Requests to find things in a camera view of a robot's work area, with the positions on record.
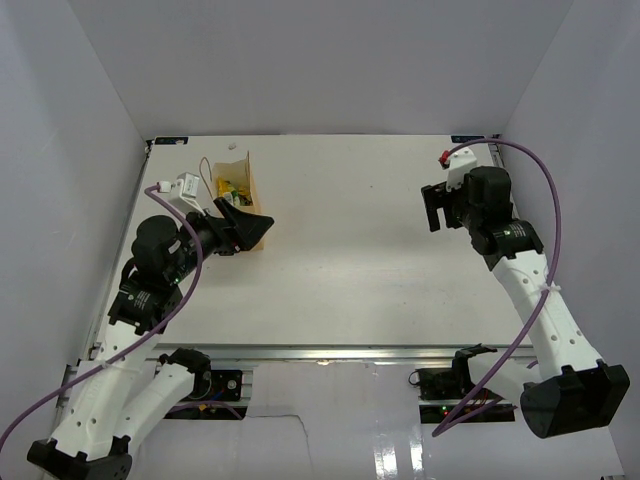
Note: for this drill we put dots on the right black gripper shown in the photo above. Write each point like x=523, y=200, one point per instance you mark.
x=438, y=197

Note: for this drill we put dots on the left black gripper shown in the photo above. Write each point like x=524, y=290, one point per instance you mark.
x=247, y=226

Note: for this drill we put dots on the green Fox's candy bag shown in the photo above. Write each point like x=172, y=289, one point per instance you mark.
x=223, y=189

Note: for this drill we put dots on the yellow M&M's packet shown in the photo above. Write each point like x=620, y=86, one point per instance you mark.
x=242, y=196

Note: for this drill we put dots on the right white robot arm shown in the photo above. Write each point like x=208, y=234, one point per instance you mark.
x=571, y=388

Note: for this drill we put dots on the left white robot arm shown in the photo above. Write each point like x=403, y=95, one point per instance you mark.
x=104, y=427

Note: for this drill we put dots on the brown paper bag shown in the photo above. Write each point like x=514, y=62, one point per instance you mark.
x=233, y=181

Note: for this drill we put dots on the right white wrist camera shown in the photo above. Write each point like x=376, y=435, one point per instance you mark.
x=457, y=165

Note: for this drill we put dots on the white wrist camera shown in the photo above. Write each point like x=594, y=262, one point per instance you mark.
x=181, y=194
x=457, y=165

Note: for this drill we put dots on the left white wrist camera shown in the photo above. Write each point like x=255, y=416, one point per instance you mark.
x=181, y=194

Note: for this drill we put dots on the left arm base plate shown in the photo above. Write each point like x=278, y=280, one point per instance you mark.
x=216, y=385

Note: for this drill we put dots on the aluminium table rail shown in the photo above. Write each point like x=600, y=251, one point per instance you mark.
x=327, y=353

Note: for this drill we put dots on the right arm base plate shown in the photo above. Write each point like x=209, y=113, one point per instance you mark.
x=438, y=395

